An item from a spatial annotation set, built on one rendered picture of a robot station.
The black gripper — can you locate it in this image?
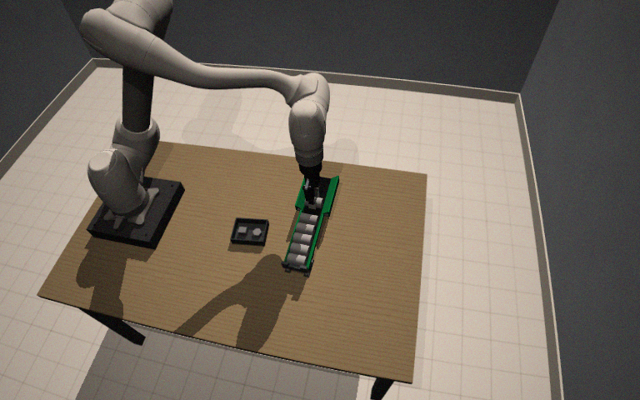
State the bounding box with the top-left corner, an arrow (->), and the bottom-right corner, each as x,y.
299,162 -> 322,209

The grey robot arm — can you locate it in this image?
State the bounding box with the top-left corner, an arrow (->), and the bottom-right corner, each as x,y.
80,0 -> 330,232

